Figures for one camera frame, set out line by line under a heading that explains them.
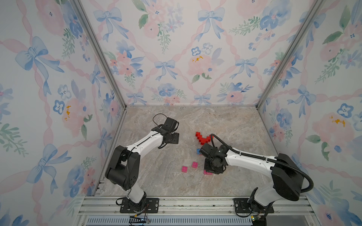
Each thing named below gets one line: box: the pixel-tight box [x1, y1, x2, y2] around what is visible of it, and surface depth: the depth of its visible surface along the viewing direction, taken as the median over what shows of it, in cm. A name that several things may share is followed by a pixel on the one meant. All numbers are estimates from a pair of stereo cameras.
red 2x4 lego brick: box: [195, 131, 215, 146], surface depth 101 cm
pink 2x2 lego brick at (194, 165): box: [191, 161, 199, 169], surface depth 89 cm
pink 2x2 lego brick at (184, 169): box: [181, 165, 189, 173], surface depth 87 cm
